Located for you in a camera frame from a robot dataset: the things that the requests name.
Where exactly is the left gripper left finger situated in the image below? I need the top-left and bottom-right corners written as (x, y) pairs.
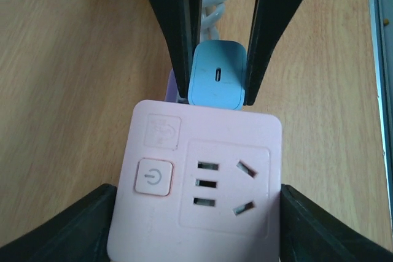
top-left (1, 183), bottom-right (117, 261)

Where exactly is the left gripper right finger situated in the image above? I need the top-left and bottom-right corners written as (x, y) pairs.
top-left (279, 184), bottom-right (392, 261)

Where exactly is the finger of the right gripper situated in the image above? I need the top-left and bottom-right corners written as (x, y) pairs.
top-left (149, 0), bottom-right (202, 98)
top-left (244, 0), bottom-right (302, 106)

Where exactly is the blue charger plug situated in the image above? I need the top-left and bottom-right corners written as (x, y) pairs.
top-left (187, 40), bottom-right (247, 110)

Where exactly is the purple power strip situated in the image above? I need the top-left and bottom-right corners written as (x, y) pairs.
top-left (165, 70), bottom-right (189, 104)

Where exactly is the pink cube socket adapter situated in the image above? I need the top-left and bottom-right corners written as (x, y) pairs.
top-left (107, 100), bottom-right (282, 261)

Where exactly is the aluminium rail frame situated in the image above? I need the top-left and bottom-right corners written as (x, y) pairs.
top-left (365, 0), bottom-right (393, 183)

